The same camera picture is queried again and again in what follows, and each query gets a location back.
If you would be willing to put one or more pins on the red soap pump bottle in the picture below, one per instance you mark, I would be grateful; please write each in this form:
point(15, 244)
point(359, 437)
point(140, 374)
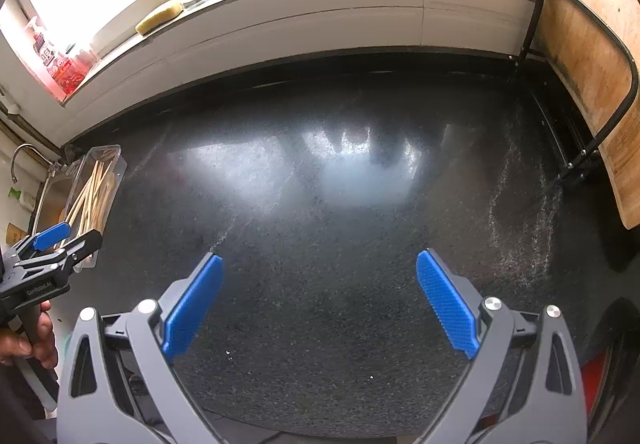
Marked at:
point(42, 52)

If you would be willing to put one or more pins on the steel sink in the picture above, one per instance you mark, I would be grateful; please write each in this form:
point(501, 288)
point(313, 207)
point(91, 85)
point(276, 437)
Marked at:
point(50, 194)

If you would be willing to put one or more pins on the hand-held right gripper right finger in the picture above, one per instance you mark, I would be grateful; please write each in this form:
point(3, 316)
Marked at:
point(445, 299)

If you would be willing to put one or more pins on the person's left hand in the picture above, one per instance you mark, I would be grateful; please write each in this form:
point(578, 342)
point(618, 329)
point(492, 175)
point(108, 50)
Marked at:
point(30, 344)

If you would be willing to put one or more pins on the clear plastic container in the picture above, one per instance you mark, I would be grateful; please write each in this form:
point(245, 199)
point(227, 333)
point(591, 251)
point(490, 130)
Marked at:
point(109, 159)

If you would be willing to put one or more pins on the pile of wooden chopsticks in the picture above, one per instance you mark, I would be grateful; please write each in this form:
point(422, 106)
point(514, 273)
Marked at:
point(90, 196)

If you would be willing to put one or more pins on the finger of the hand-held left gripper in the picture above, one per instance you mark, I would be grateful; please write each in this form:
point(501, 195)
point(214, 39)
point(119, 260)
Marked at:
point(50, 234)
point(85, 246)

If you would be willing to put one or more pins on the yellow sponge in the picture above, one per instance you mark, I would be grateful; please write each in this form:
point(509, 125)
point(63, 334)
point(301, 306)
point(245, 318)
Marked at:
point(159, 17)

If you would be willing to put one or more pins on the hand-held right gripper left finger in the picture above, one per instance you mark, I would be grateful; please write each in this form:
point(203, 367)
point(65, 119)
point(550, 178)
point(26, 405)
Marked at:
point(192, 304)

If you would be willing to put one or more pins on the black metal rack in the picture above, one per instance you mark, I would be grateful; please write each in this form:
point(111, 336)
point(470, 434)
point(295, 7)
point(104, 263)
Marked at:
point(631, 74)

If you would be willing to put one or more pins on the dark metal pot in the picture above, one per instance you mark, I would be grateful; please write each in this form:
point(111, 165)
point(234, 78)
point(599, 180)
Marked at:
point(620, 349)

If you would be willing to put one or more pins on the wooden cutting board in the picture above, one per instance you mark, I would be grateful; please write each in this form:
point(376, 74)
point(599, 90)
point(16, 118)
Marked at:
point(590, 24)

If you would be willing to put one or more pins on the metal faucet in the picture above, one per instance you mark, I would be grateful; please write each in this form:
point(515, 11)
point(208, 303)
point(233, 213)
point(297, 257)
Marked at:
point(22, 152)

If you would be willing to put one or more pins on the small glass jar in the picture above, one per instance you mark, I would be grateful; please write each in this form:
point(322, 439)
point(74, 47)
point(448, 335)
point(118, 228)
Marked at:
point(82, 58)

